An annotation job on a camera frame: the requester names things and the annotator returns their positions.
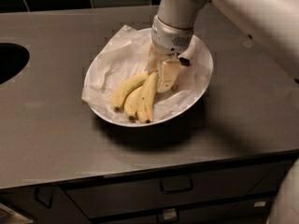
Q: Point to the left yellow banana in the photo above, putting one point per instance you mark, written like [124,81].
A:
[119,95]

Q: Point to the black upper drawer handle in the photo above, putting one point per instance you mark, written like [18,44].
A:
[176,184]

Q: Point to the silver white gripper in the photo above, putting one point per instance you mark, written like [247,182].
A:
[169,39]

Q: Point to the yellow banana with stem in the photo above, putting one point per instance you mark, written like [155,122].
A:
[145,101]

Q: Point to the black left cabinet handle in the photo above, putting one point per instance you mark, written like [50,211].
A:
[44,196]

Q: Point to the white crumpled paper liner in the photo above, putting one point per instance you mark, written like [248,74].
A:
[124,56]

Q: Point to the white oval bowl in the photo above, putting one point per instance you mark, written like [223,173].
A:
[204,69]

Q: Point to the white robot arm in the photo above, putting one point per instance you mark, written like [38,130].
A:
[273,24]

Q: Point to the middle yellow banana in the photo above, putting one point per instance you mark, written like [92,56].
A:
[130,105]

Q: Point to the dark lower drawer front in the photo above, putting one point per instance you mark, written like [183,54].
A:
[199,213]

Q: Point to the dark upper drawer front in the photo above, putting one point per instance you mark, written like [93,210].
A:
[143,195]

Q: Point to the dark round sink opening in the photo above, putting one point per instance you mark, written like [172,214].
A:
[13,58]

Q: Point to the white label sticker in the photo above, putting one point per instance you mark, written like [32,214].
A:
[260,204]

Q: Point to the dark drawer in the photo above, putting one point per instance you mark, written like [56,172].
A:
[143,195]
[199,213]

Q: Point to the lower drawer handle with label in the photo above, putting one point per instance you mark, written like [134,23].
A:
[167,216]

